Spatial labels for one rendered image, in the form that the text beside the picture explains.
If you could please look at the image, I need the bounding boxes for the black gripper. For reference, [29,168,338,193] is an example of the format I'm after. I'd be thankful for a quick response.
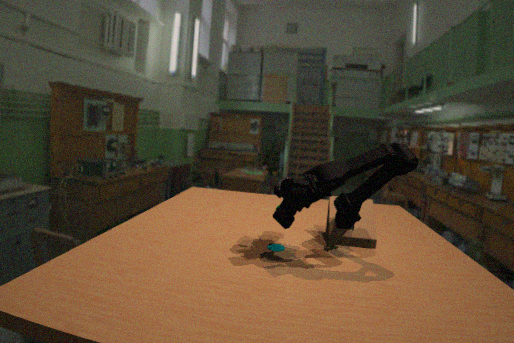
[273,200,311,229]

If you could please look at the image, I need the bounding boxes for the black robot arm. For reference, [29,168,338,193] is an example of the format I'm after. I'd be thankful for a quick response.
[273,142,419,230]

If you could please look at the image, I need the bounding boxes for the teal circle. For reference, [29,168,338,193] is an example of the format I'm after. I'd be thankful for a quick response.
[268,244,284,252]

